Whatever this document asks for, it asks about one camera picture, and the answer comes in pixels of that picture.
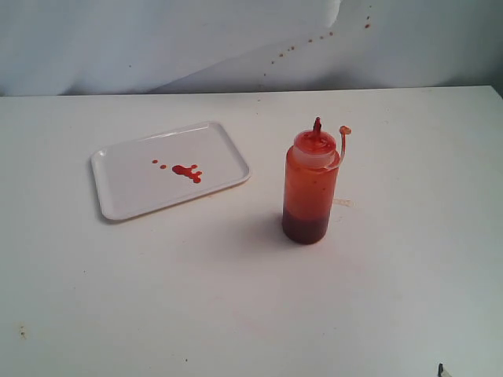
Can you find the white rectangular plastic tray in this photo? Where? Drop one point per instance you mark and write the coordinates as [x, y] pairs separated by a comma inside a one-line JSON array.
[[128, 185]]

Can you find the red sauce blob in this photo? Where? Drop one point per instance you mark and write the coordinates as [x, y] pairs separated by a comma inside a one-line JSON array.
[[191, 172]]

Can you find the red sauce squeeze bottle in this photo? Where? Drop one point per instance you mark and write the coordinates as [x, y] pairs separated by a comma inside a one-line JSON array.
[[311, 168]]

